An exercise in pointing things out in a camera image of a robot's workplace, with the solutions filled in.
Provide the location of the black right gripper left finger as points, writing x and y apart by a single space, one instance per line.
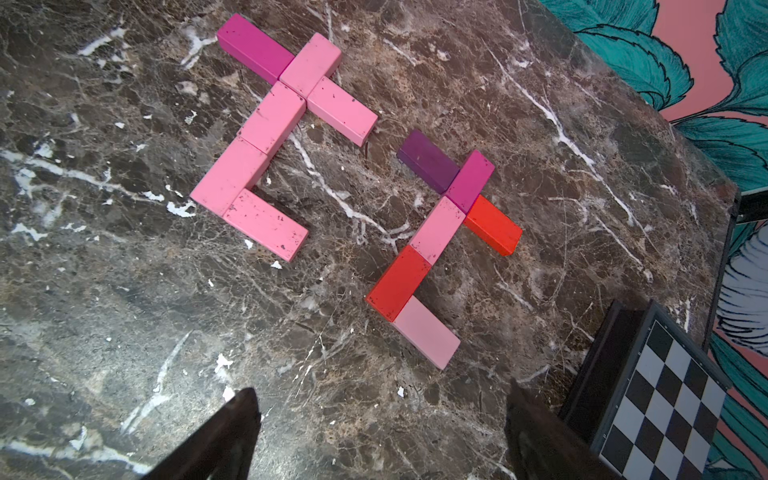
222 448

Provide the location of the checkerboard calibration plate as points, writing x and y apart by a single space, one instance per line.
647 400

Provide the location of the pink row block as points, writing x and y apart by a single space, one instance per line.
239 167
266 225
273 120
426 333

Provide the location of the purple block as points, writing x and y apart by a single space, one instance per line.
428 161

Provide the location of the black right corner frame post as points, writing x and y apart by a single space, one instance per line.
739 307

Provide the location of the magenta block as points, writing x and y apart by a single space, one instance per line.
470 181
253 48

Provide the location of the red row block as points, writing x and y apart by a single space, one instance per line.
396 286

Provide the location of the pink block top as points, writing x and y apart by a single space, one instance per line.
342 111

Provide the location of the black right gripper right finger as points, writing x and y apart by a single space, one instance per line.
541 446

